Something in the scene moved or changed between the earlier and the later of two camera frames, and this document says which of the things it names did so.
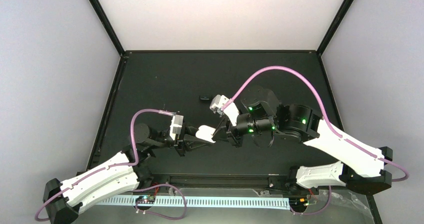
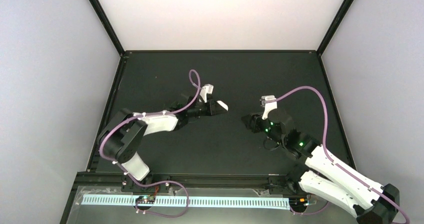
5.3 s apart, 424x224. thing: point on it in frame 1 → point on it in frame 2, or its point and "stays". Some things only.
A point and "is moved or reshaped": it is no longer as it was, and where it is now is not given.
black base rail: [218, 180] stays
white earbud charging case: [205, 132] is moved or reshaped
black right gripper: [235, 138] → [252, 119]
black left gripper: [184, 140] → [211, 110]
